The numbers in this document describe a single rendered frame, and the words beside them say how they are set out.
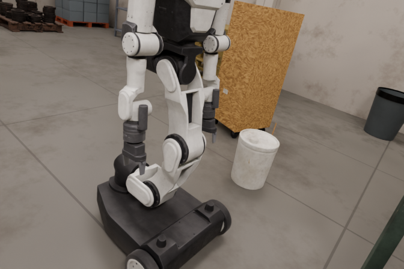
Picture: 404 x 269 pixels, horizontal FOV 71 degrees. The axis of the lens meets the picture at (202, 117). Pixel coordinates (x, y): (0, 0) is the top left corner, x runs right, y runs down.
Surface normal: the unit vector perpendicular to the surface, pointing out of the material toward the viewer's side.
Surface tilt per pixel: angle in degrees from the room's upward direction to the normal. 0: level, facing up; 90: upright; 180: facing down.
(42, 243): 0
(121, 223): 0
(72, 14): 90
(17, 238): 0
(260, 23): 90
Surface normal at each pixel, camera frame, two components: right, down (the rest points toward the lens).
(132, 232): 0.18, -0.90
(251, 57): -0.82, 0.08
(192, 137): 0.76, -0.01
